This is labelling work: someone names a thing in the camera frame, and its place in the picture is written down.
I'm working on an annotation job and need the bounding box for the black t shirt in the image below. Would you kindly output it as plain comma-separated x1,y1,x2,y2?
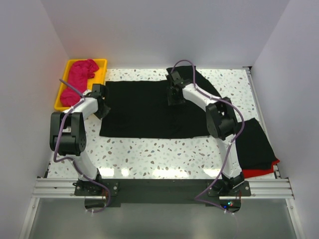
99,80,209,139
235,118,277,170

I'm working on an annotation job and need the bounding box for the yellow plastic bin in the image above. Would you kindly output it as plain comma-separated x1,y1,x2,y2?
54,59,107,111

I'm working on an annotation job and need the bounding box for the folded black t shirt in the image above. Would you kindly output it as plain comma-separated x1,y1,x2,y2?
235,118,277,170

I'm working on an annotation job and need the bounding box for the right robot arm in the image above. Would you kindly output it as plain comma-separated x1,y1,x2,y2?
166,71,244,193

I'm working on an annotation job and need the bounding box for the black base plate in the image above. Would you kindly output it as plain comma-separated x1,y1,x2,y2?
73,179,251,209

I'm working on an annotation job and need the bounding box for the folded red t shirt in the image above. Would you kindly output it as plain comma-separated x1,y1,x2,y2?
242,158,280,178

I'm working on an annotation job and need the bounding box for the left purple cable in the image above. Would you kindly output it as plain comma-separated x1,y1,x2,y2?
53,79,112,213

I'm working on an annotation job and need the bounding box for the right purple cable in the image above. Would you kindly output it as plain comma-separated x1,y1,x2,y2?
194,59,245,207

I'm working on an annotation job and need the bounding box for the pink crumpled t shirt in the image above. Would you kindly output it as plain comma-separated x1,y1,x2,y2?
60,59,99,107

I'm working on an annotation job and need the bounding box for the purple cable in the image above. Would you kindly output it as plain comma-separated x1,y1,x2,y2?
53,79,112,213
194,59,245,207

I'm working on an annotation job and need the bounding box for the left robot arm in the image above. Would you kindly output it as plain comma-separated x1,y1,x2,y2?
49,81,111,197

